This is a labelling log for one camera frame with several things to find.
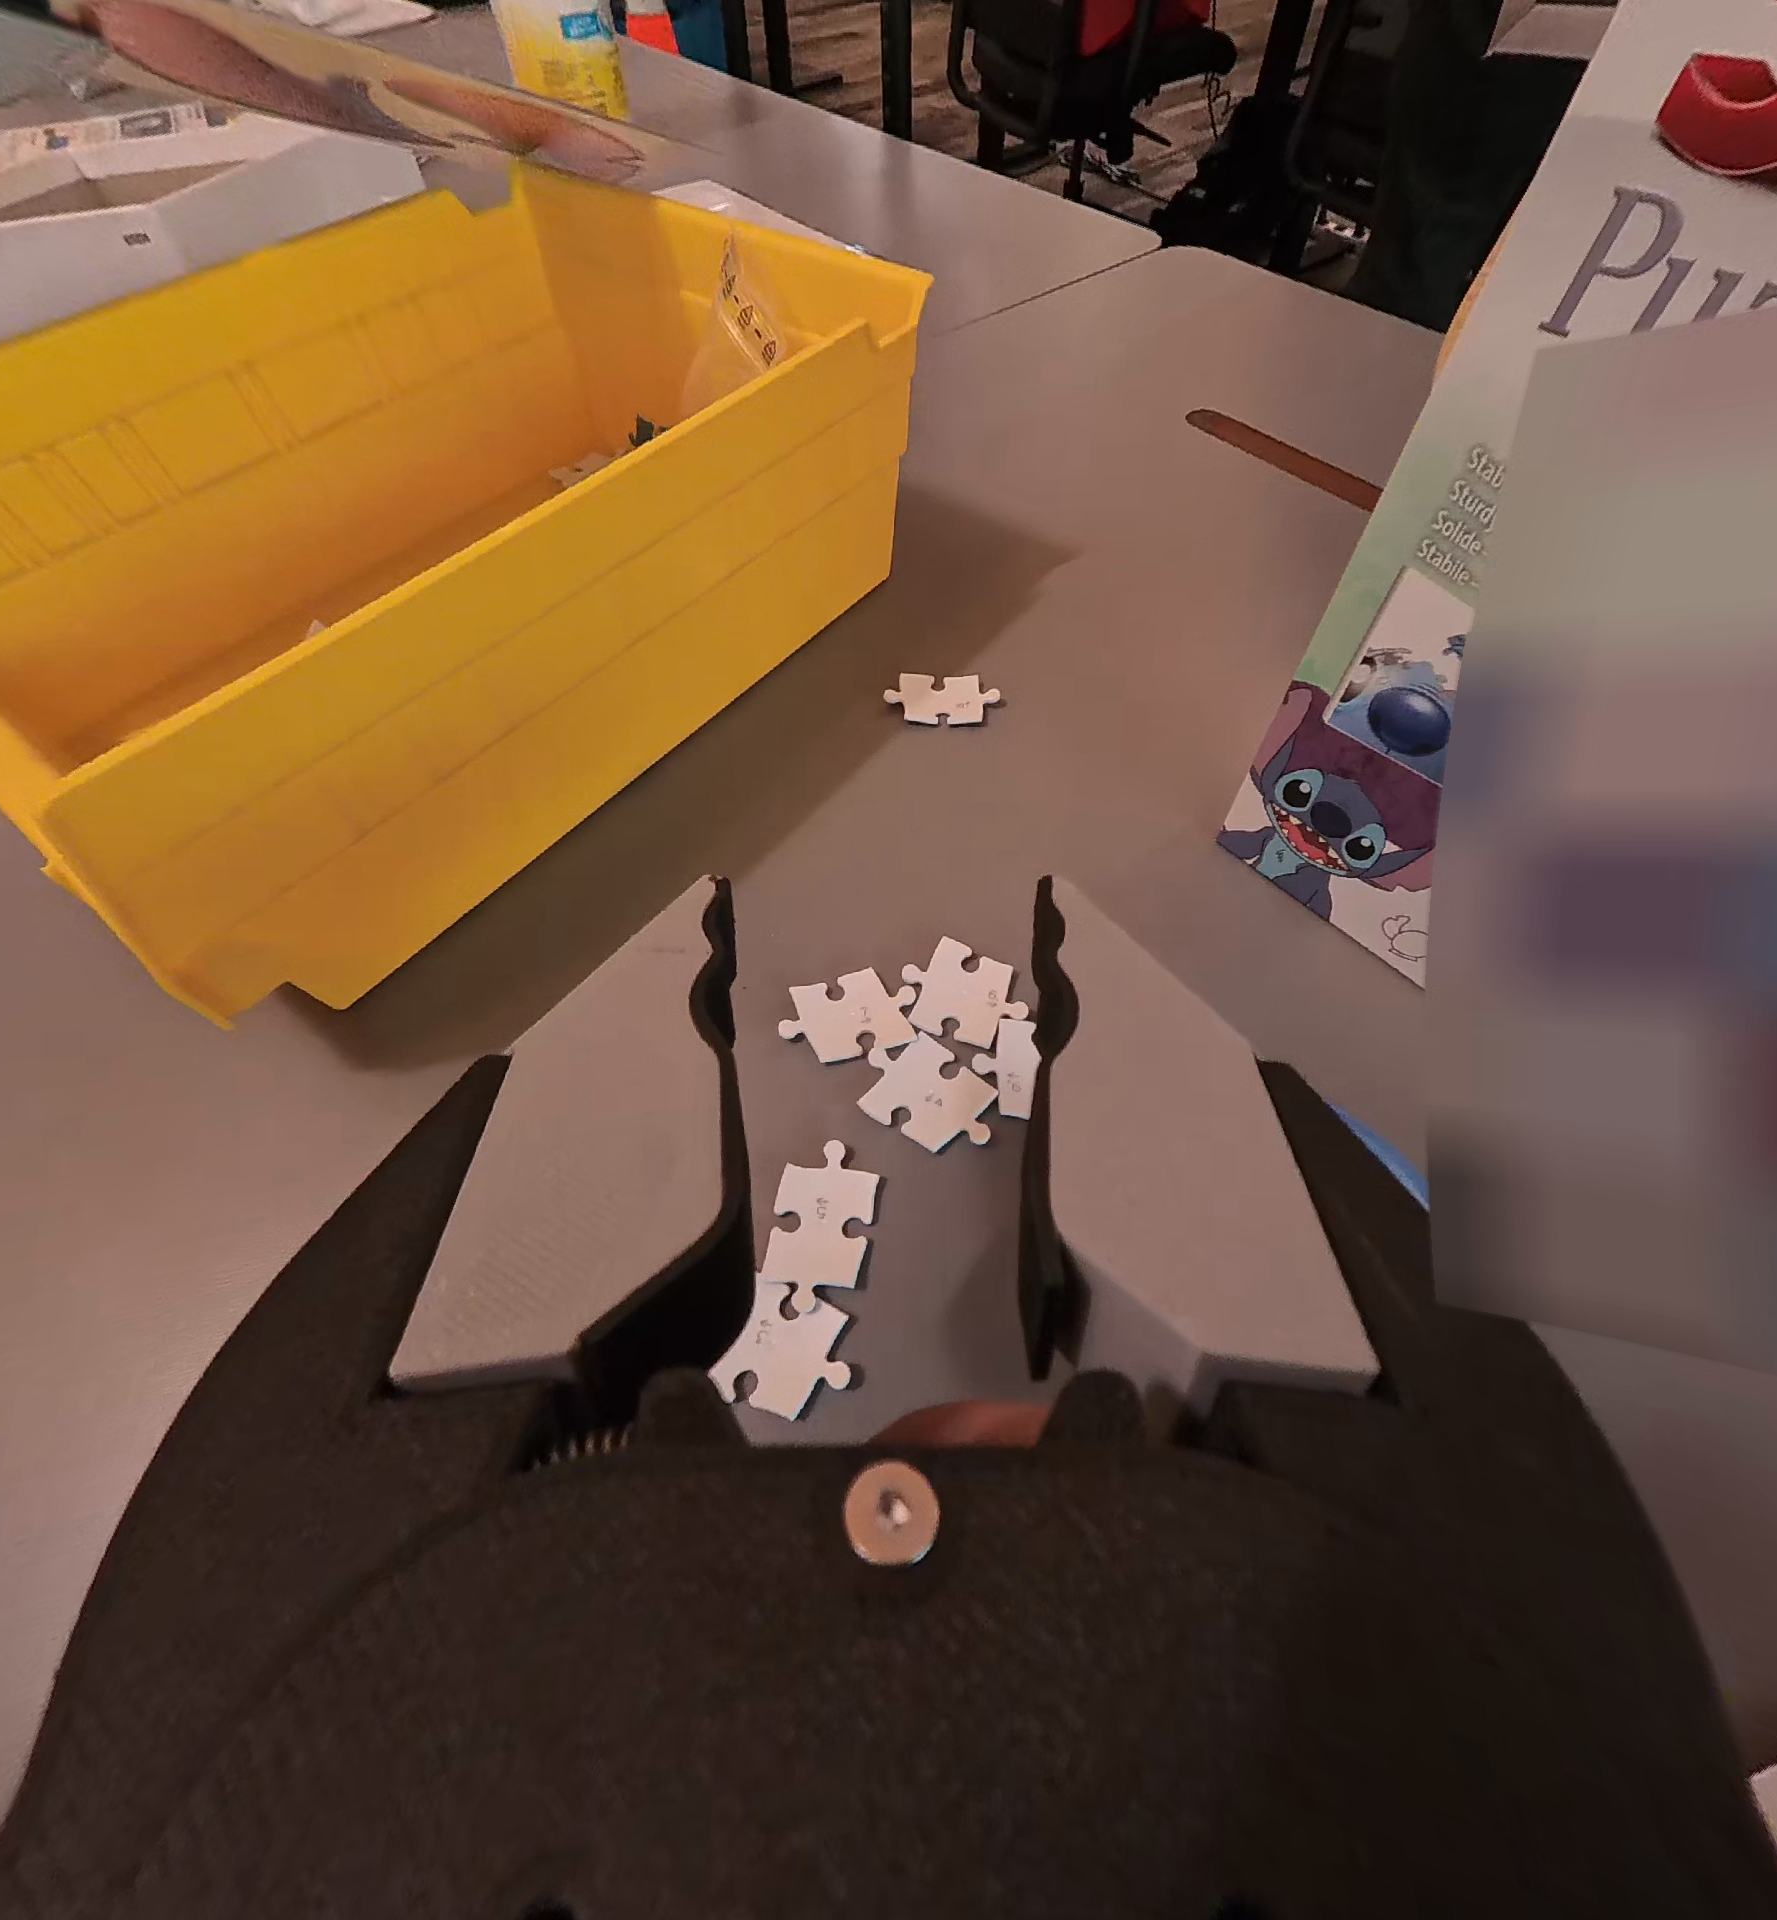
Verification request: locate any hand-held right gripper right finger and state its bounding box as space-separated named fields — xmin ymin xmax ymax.
xmin=1021 ymin=876 xmax=1383 ymax=1390

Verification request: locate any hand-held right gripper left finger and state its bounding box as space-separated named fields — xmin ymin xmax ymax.
xmin=390 ymin=876 xmax=754 ymax=1390

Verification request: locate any puzzle piece cluster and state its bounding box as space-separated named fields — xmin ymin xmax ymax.
xmin=708 ymin=934 xmax=1043 ymax=1421

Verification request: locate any yellow plastic bin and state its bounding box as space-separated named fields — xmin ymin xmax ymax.
xmin=0 ymin=155 xmax=935 ymax=1030

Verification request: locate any joined puzzle piece pair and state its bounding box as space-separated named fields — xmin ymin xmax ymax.
xmin=882 ymin=671 xmax=1005 ymax=731

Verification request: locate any cartoon printed puzzle box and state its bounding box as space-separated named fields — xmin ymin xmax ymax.
xmin=1218 ymin=0 xmax=1777 ymax=991

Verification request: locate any clear plastic bag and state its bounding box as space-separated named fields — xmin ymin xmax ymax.
xmin=685 ymin=223 xmax=831 ymax=409

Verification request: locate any black office chair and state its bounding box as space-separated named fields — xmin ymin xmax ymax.
xmin=948 ymin=0 xmax=1235 ymax=198

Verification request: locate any wipes canister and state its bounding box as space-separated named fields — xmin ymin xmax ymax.
xmin=491 ymin=0 xmax=632 ymax=121

